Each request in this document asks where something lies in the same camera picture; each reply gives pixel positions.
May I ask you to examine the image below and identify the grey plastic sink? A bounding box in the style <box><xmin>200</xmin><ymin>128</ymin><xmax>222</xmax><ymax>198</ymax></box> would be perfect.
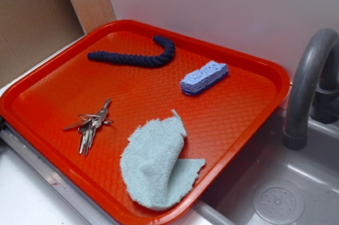
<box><xmin>191</xmin><ymin>107</ymin><xmax>339</xmax><ymax>225</ymax></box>

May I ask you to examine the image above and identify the blue sponge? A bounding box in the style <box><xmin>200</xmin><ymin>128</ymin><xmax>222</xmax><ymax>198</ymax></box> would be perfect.
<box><xmin>180</xmin><ymin>61</ymin><xmax>229</xmax><ymax>95</ymax></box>

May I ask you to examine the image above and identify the light blue cloth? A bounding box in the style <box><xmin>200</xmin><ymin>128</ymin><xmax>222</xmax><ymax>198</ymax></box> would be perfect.
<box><xmin>120</xmin><ymin>110</ymin><xmax>206</xmax><ymax>211</ymax></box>

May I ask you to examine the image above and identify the silver key bunch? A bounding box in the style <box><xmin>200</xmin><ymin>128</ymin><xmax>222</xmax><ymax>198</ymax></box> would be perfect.
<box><xmin>63</xmin><ymin>98</ymin><xmax>114</xmax><ymax>157</ymax></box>

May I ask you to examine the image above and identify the dark blue twisted rope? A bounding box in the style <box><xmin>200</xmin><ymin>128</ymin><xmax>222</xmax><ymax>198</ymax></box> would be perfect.
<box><xmin>87</xmin><ymin>35</ymin><xmax>176</xmax><ymax>68</ymax></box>

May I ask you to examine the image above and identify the brown cardboard panel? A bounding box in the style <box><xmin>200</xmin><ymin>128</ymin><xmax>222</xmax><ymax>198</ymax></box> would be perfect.
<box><xmin>1</xmin><ymin>0</ymin><xmax>84</xmax><ymax>87</ymax></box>

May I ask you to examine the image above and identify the grey plastic faucet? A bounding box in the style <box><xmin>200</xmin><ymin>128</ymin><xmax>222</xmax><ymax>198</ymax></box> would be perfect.
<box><xmin>283</xmin><ymin>28</ymin><xmax>338</xmax><ymax>150</ymax></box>

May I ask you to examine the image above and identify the red plastic tray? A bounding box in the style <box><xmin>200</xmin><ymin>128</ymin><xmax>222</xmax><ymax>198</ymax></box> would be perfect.
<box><xmin>1</xmin><ymin>20</ymin><xmax>290</xmax><ymax>224</ymax></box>

